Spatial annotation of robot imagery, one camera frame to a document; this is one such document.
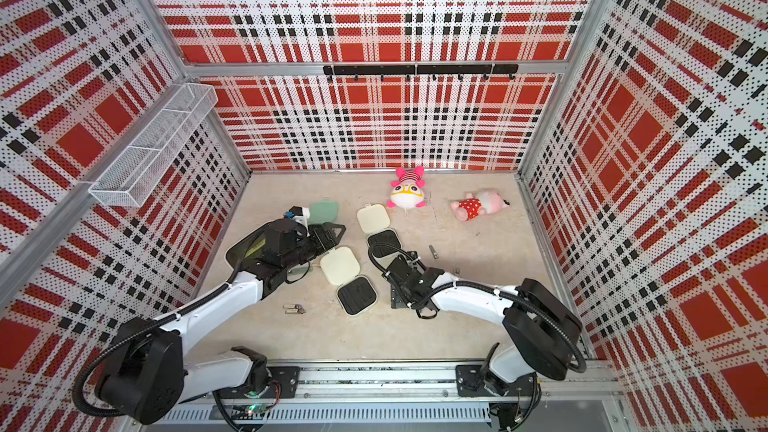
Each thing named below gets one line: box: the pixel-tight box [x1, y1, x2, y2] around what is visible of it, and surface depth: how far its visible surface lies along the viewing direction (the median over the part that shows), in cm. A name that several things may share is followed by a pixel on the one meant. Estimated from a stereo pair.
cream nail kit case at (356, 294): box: [320, 246, 378, 316], surface depth 91 cm
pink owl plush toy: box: [387, 166, 427, 209], surface depth 109 cm
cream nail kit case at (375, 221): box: [356, 203, 403, 252], surface depth 104 cm
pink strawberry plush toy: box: [450, 190, 510, 222], surface depth 106 cm
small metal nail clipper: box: [283, 304, 306, 314], surface depth 88 cm
